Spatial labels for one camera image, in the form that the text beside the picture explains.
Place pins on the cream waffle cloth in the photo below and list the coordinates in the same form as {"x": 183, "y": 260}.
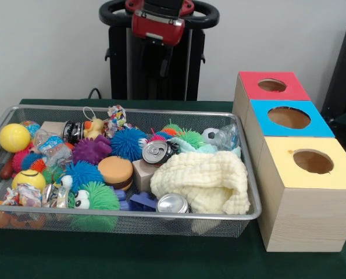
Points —
{"x": 201, "y": 180}

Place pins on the yellow smiley face ball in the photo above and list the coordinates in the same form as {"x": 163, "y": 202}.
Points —
{"x": 28, "y": 180}

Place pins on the wooden box with three holes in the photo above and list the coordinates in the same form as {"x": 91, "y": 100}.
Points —
{"x": 306, "y": 218}

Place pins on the green fuzzy toy with eyes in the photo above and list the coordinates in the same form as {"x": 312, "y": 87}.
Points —
{"x": 103, "y": 196}

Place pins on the black crushed soda can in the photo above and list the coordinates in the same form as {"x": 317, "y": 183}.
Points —
{"x": 158, "y": 151}

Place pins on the silver crushed can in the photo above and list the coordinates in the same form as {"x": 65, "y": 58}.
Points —
{"x": 172, "y": 203}

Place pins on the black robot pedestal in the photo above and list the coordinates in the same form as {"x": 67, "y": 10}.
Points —
{"x": 190, "y": 72}

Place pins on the blue fuzzy toy with eyes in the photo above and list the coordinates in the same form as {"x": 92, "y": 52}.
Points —
{"x": 82, "y": 174}

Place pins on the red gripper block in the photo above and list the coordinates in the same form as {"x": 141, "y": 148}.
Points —
{"x": 158, "y": 29}

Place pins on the plain yellow ball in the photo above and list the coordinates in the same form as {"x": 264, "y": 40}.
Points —
{"x": 14, "y": 137}

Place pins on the shallow clear mesh bin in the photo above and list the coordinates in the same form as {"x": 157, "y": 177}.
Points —
{"x": 161, "y": 225}

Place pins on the purple spiky ball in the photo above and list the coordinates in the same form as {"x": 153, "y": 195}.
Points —
{"x": 91, "y": 149}

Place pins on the small black white soccer ball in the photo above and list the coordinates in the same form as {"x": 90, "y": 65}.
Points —
{"x": 210, "y": 136}

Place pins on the toy hamburger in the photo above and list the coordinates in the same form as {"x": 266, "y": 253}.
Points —
{"x": 114, "y": 171}

